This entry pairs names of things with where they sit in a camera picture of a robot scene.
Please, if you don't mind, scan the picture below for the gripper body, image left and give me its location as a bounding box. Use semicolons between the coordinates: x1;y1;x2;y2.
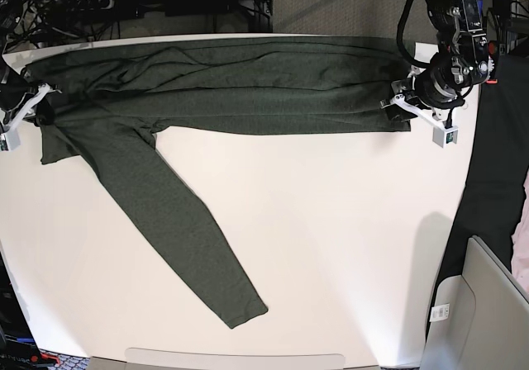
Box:
1;70;55;126

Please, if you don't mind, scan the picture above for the gripper body, image right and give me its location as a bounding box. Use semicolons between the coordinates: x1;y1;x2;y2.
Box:
386;62;467;121

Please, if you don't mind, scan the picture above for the green long-sleeve T-shirt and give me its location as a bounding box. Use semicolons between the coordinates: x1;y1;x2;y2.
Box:
23;36;410;328

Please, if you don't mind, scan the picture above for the red clamp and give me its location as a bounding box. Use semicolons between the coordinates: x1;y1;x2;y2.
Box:
486;40;500;84

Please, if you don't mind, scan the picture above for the dark grey cloth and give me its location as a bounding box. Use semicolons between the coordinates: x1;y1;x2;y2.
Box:
437;54;529;292

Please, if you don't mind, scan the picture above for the black power strip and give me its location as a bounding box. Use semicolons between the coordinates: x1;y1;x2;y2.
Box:
46;0;115;12

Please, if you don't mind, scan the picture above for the white barcode label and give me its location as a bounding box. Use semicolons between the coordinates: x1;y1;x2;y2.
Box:
429;304;450;323

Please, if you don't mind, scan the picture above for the grey plastic bin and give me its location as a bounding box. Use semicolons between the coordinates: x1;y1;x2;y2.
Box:
420;236;528;369

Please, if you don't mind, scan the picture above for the black box with red logo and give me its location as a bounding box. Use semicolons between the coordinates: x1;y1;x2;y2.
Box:
0;260;60;369

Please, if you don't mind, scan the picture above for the black table leg frame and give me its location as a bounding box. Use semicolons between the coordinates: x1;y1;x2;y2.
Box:
238;0;274;33

